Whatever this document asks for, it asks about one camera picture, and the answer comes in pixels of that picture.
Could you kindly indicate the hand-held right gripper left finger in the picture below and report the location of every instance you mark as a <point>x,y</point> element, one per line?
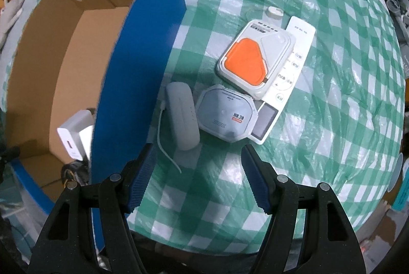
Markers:
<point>140,178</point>

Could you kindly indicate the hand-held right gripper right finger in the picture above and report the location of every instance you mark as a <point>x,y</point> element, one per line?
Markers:
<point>255,178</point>

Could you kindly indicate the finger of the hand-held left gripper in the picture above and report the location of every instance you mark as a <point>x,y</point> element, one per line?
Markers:
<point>9,154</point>

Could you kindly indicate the large white charger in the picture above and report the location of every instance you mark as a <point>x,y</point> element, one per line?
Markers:
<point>72,139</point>

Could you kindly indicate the black small fan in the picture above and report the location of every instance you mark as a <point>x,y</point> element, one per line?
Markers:
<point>75,175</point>

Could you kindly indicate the white oval case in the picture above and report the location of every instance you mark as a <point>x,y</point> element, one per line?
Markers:
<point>180,117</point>

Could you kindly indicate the grey hexagonal device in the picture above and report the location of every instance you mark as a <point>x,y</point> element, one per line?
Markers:
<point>220,111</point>

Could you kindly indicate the white orange power bank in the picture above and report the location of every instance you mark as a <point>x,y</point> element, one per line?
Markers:
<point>246,59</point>

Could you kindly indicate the blue cardboard box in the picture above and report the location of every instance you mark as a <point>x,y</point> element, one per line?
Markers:
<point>143,53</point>

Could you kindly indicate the white remote control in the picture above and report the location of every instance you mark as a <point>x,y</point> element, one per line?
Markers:
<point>298,43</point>

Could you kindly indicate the small white round cap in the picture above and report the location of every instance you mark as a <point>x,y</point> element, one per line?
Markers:
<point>274,11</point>

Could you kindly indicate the green white checkered cloth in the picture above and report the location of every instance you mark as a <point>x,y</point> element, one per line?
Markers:
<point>319,133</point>

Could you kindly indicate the light blue bin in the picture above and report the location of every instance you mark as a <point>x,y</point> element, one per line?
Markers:
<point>396,175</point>

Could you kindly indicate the blue carton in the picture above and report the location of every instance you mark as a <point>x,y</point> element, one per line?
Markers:
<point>403,197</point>

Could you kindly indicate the grey white clothes pile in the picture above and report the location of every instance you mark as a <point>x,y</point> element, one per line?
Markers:
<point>396,7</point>

